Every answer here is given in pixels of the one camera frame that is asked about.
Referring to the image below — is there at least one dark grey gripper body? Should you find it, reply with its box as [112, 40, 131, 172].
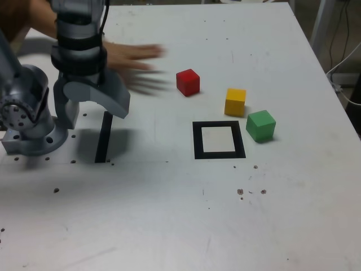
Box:
[59, 72, 101, 86]

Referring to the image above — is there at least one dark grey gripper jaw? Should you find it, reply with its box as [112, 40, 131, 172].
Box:
[52, 75, 80, 130]

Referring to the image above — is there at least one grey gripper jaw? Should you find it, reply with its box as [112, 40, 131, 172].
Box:
[63, 69, 131, 120]

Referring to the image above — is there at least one red cube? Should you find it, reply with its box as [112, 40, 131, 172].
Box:
[175, 68, 201, 98]

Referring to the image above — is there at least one yellow cube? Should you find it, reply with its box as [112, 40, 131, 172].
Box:
[224, 88, 247, 117]

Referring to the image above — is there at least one green cube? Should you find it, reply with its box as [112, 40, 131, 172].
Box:
[245, 110, 277, 143]

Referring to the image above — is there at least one black tape square outline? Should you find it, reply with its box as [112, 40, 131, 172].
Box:
[192, 120, 246, 160]

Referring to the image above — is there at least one person's hand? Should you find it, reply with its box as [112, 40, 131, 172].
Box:
[102, 41, 168, 72]

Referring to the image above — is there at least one black tape strip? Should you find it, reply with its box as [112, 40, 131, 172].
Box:
[94, 111, 115, 164]

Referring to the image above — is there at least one white metal frame leg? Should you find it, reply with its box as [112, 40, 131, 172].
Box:
[309, 0, 335, 49]

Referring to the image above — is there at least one white cable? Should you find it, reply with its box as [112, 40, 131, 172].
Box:
[326, 41, 361, 106]

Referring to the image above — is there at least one thin black cable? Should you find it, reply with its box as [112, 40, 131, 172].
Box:
[328, 0, 352, 72]

